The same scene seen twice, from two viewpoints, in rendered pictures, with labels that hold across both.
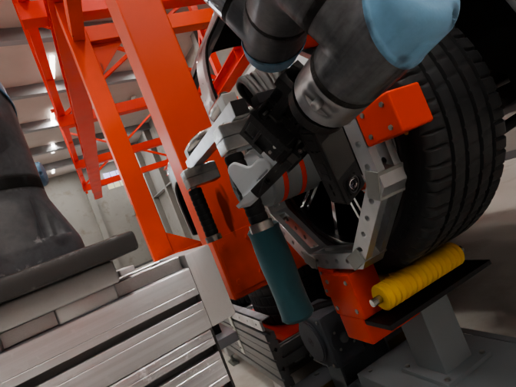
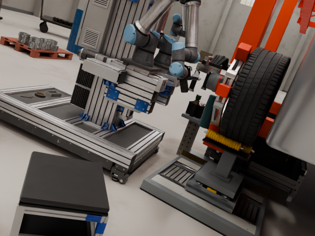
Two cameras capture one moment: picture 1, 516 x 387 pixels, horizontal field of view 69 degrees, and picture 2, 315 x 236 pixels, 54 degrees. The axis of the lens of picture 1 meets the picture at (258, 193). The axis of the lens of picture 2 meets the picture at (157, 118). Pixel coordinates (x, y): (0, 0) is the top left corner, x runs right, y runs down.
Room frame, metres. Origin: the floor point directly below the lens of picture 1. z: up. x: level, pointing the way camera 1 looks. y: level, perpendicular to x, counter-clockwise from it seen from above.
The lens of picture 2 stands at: (-1.01, -1.35, 1.05)
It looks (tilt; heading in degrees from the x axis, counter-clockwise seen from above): 15 degrees down; 43
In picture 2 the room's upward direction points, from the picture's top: 20 degrees clockwise
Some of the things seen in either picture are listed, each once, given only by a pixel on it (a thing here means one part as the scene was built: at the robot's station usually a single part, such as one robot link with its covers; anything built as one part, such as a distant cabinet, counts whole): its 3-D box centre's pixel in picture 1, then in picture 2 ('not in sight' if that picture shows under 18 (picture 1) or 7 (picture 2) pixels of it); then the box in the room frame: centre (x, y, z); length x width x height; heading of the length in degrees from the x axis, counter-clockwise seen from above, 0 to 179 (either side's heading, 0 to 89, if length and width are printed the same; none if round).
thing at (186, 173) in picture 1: (200, 174); (214, 69); (1.00, 0.12, 0.93); 0.09 x 0.05 x 0.05; 114
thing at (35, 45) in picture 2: not in sight; (40, 44); (1.39, 4.26, 0.16); 1.10 x 0.79 x 0.31; 31
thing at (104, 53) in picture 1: (226, 28); not in sight; (3.70, -0.32, 2.54); 2.58 x 0.12 x 0.42; 114
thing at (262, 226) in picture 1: (246, 190); (194, 80); (0.68, 0.02, 0.83); 0.04 x 0.04 x 0.16
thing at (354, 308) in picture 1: (370, 293); (217, 136); (0.94, -0.17, 0.48); 0.16 x 0.12 x 0.17; 114
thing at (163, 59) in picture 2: not in sight; (163, 57); (0.83, 0.53, 0.87); 0.15 x 0.15 x 0.10
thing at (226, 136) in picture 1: (240, 134); (203, 68); (0.69, -0.01, 0.93); 0.09 x 0.05 x 0.05; 114
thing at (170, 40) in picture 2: not in sight; (167, 44); (0.83, 0.54, 0.98); 0.13 x 0.12 x 0.14; 106
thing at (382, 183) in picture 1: (302, 162); (231, 88); (0.93, -0.13, 0.85); 0.54 x 0.07 x 0.54; 24
